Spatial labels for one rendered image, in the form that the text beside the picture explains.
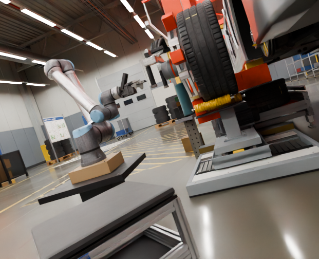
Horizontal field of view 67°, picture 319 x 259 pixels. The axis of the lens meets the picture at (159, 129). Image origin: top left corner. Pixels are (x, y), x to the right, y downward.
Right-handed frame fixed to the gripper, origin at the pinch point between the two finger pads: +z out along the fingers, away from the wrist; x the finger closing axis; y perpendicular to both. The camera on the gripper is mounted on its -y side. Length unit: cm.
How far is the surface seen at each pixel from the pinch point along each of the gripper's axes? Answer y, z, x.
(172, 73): 1.7, 19.1, -11.3
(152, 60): -8.9, 11.5, 2.8
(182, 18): -24.4, 39.2, 7.9
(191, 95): 22.0, 28.3, -3.4
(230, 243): 85, 36, 72
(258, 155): 71, 57, 4
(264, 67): 16, 86, -63
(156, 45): -16.4, 17.2, 4.2
